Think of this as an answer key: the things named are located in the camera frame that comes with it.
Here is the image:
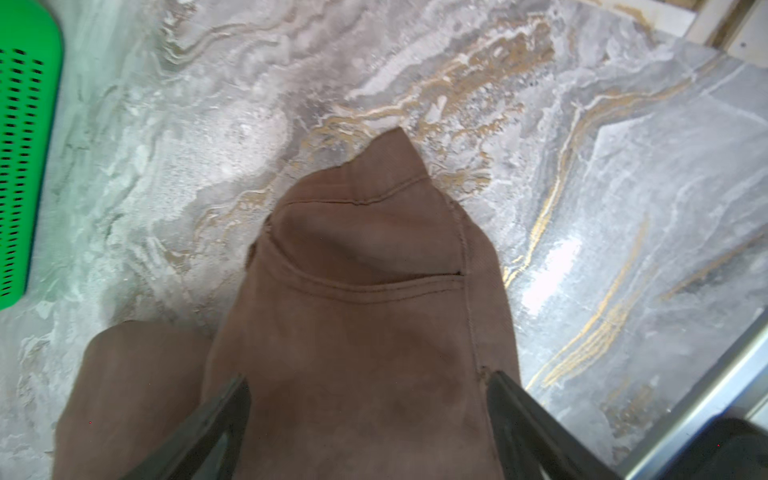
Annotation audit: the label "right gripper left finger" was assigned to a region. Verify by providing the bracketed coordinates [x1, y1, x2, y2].
[124, 376, 251, 479]

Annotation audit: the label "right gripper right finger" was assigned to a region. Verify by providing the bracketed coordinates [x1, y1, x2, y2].
[486, 371, 619, 480]

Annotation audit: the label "brown trousers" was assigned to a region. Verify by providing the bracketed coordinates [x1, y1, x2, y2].
[53, 128, 519, 479]

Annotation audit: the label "green plastic basket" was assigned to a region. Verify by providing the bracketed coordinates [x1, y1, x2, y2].
[1, 0, 63, 309]

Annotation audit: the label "aluminium frame rail right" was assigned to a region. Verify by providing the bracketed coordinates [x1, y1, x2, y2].
[618, 311, 767, 479]

